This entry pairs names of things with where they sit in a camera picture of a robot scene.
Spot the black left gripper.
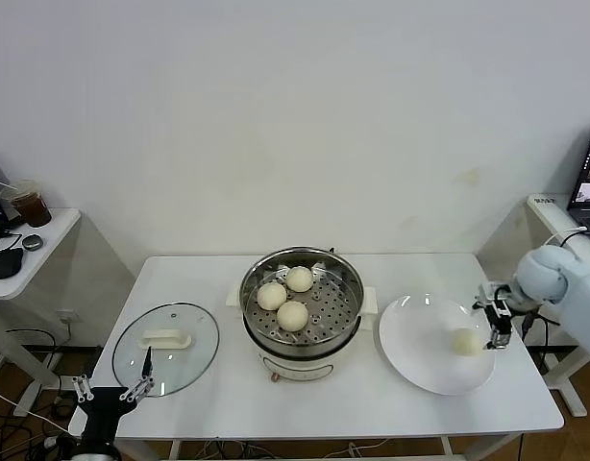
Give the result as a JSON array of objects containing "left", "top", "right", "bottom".
[{"left": 71, "top": 345, "right": 155, "bottom": 442}]

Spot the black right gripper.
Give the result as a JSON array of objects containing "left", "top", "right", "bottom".
[{"left": 471, "top": 296, "right": 514, "bottom": 352}]

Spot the white steamed baozi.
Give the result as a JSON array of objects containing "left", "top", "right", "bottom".
[
  {"left": 449, "top": 328, "right": 483, "bottom": 357},
  {"left": 284, "top": 266, "right": 313, "bottom": 293},
  {"left": 276, "top": 301, "right": 309, "bottom": 332},
  {"left": 256, "top": 281, "right": 286, "bottom": 310}
]

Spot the glass lid with white handle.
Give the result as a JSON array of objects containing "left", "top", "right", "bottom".
[{"left": 111, "top": 302, "right": 221, "bottom": 398}]

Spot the perforated steel steamer pot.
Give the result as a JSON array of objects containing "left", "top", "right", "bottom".
[{"left": 238, "top": 246, "right": 364, "bottom": 348}]

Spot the white round plate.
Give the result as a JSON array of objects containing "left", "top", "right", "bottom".
[{"left": 378, "top": 293, "right": 496, "bottom": 396}]

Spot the white side table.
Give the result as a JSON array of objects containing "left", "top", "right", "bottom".
[
  {"left": 475, "top": 193, "right": 590, "bottom": 418},
  {"left": 0, "top": 206, "right": 135, "bottom": 418}
]

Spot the black computer mouse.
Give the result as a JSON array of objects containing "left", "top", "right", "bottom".
[{"left": 0, "top": 247, "right": 25, "bottom": 280}]

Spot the plastic cup of iced coffee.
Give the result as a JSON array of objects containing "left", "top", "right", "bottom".
[{"left": 10, "top": 180, "right": 53, "bottom": 229}]

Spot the black cable with adapter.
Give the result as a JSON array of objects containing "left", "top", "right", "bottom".
[{"left": 519, "top": 229, "right": 589, "bottom": 374}]

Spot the black floor cable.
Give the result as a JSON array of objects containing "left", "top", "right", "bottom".
[{"left": 5, "top": 328, "right": 61, "bottom": 400}]

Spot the white floor cable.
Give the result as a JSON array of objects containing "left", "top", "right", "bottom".
[{"left": 0, "top": 387, "right": 85, "bottom": 446}]

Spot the white laptop cable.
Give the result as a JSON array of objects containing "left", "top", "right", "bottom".
[{"left": 544, "top": 227, "right": 589, "bottom": 251}]

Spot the thin black looped cable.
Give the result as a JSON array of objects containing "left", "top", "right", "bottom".
[{"left": 0, "top": 230, "right": 23, "bottom": 254}]

